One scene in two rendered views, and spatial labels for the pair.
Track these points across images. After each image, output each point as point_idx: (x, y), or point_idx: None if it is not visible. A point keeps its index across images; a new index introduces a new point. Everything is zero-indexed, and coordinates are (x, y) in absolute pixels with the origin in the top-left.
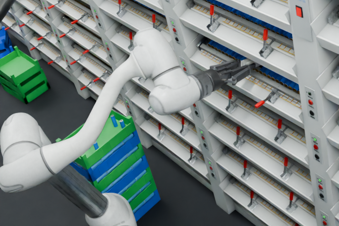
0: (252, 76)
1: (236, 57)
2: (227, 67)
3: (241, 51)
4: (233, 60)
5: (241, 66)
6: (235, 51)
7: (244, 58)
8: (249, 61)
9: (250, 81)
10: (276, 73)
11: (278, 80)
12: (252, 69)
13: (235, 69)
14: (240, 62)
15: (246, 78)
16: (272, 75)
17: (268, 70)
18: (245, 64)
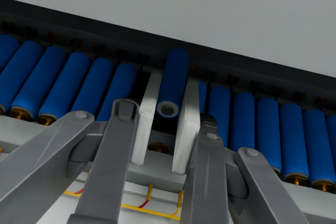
0: (161, 185)
1: (9, 101)
2: (114, 212)
3: None
4: (85, 118)
5: (204, 157)
6: (148, 20)
7: (62, 100)
8: (189, 105)
9: (150, 213)
10: (276, 147)
11: (307, 179)
12: (152, 151)
13: (214, 209)
14: (139, 125)
15: (125, 205)
16: (269, 161)
17: (226, 140)
18: (193, 133)
